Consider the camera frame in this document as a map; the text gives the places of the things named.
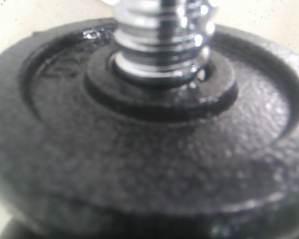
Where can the black weight plate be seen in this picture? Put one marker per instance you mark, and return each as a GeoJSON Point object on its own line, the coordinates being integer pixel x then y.
{"type": "Point", "coordinates": [86, 155]}

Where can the chrome threaded dumbbell bar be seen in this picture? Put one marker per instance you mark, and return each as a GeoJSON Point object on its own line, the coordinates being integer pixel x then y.
{"type": "Point", "coordinates": [163, 38]}

